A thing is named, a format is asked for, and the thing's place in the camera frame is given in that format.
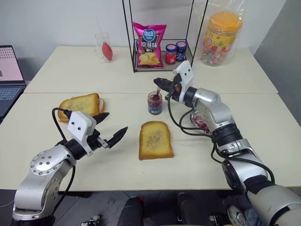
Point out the single toasted bread slice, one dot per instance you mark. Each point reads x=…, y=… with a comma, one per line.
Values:
x=155, y=141

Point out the clear drinking glass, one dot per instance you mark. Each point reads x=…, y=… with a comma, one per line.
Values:
x=100, y=53

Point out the open glass jam jar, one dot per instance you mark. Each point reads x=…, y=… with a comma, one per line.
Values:
x=155, y=106

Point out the orange lid candy jar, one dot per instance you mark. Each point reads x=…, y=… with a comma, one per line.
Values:
x=219, y=40

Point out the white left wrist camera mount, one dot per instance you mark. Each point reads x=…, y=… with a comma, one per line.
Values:
x=78, y=124

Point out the red brush with white stick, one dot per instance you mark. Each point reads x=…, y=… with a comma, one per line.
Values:
x=107, y=52

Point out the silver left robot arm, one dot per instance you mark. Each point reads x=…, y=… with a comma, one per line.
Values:
x=42, y=169

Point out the white bread slice under stack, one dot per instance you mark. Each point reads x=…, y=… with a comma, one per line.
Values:
x=102, y=106

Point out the toasted bread slice on stack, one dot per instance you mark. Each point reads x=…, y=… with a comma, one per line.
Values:
x=78, y=104

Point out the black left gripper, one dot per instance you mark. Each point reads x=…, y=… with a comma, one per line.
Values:
x=95, y=141

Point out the white sneaker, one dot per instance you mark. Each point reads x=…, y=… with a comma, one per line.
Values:
x=236, y=215

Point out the clear plastic bag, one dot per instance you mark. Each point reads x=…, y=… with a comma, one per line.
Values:
x=200, y=14

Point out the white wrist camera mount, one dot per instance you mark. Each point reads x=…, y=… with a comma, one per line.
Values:
x=185, y=75
x=78, y=124

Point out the pink potato chips bag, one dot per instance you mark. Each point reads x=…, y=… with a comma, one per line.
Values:
x=149, y=47

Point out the blue label sauce jar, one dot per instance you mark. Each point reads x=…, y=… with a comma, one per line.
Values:
x=181, y=53

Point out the red label sauce jar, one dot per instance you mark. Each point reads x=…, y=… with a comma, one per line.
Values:
x=171, y=55

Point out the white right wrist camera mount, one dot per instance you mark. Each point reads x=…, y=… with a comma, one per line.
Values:
x=185, y=75

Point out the open laptop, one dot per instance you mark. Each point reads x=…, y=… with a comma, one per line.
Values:
x=9, y=70

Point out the dark rounded shape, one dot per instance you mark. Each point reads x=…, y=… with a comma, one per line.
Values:
x=131, y=212

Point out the metal spoon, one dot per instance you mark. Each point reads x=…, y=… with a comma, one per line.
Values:
x=157, y=92

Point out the silver dish with red jam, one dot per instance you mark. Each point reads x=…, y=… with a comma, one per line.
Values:
x=200, y=123

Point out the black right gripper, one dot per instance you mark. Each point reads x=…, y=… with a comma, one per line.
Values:
x=173, y=92

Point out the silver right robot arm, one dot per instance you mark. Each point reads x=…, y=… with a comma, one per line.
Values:
x=240, y=153

